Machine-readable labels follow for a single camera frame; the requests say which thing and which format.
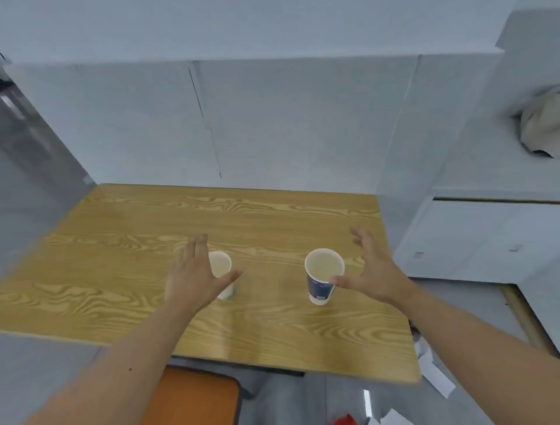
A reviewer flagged person's right hand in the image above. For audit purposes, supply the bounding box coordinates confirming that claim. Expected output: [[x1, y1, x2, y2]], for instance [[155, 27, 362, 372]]
[[330, 225, 417, 306]]

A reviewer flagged person's left hand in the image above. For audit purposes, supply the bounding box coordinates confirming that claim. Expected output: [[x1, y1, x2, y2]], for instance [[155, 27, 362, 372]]
[[164, 233, 244, 318]]

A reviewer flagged person's left forearm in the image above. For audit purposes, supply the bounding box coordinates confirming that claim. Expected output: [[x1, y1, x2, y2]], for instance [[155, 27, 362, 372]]
[[26, 302, 198, 425]]

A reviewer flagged person's right forearm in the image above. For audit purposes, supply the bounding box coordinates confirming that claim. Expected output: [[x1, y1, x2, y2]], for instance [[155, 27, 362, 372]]
[[400, 280, 560, 425]]

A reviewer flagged white paper cup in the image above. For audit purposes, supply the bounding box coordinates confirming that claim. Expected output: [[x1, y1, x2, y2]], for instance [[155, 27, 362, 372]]
[[208, 250, 237, 302]]

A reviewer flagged blue paper cup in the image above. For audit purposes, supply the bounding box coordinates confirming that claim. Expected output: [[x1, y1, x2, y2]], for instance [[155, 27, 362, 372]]
[[304, 248, 345, 306]]

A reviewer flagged wooden table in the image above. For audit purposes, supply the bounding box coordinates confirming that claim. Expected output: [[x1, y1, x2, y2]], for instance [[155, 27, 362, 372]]
[[0, 183, 423, 385]]

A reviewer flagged white cabinet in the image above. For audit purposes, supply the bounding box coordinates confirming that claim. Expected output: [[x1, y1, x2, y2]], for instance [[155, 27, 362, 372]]
[[393, 197, 560, 285]]

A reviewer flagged orange chair seat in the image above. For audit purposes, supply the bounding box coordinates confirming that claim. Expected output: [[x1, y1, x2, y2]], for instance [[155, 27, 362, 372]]
[[144, 365, 242, 425]]

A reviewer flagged beige crumpled cloth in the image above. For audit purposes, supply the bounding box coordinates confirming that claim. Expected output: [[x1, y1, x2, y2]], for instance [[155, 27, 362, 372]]
[[518, 87, 560, 158]]

